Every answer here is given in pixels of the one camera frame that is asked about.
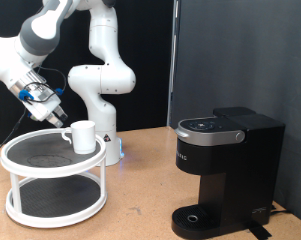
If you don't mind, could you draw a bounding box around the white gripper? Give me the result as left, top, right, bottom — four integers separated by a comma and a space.
24, 90, 69, 129

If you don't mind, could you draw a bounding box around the white handled mug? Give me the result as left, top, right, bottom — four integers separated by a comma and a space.
60, 120, 98, 155

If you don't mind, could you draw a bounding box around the black Keurig coffee machine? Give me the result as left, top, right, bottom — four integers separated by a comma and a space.
171, 106, 286, 240

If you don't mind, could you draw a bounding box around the white two-tier turntable shelf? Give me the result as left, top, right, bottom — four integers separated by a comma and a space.
0, 128, 108, 229

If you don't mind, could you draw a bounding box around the grey metal pole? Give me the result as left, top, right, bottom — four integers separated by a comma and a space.
166, 0, 182, 128

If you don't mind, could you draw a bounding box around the black tape strip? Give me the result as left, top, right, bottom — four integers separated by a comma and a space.
248, 221, 273, 240

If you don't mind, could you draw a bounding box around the blue cable clip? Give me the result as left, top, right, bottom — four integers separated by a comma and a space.
18, 87, 35, 102

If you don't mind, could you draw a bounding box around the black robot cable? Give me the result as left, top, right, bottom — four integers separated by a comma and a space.
0, 65, 68, 162

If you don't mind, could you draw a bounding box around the black power cord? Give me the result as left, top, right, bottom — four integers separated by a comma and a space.
269, 203, 293, 216

